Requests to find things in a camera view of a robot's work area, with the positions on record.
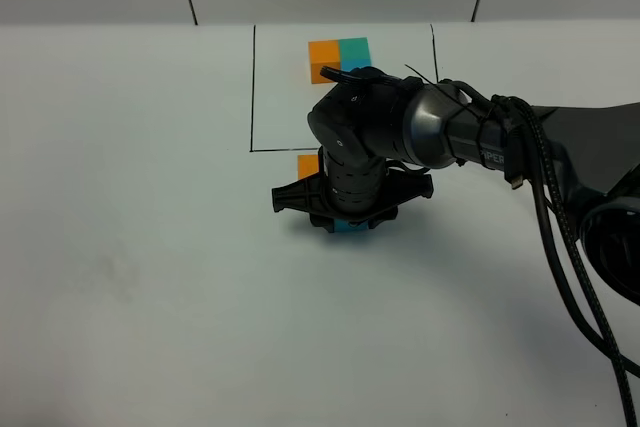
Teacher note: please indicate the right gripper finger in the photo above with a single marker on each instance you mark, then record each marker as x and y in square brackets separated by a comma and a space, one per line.
[384, 222]
[325, 223]

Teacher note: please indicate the green template cube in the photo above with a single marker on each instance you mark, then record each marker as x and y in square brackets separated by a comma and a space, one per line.
[352, 49]

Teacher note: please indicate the blue template cube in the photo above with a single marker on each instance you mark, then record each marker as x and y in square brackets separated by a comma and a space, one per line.
[349, 64]

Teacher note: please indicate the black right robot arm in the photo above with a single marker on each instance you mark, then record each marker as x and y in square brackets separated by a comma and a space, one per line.
[380, 136]

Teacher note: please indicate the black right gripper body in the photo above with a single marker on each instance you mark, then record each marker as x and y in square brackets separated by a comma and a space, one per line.
[353, 198]

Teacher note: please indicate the orange template cube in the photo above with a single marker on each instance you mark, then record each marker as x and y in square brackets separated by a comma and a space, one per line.
[325, 53]

